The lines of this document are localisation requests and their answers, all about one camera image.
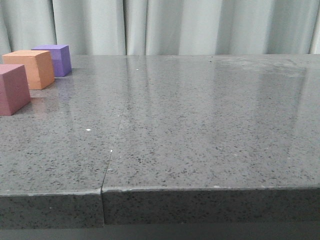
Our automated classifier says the orange foam cube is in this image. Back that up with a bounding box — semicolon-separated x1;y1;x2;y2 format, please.
2;50;55;90

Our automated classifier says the purple foam cube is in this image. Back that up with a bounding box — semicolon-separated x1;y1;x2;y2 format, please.
32;44;72;77

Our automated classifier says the grey curtain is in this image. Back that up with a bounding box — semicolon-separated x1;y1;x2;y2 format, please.
0;0;320;55

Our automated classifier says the pink foam cube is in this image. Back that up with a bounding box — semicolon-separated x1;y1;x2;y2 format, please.
0;64;31;116

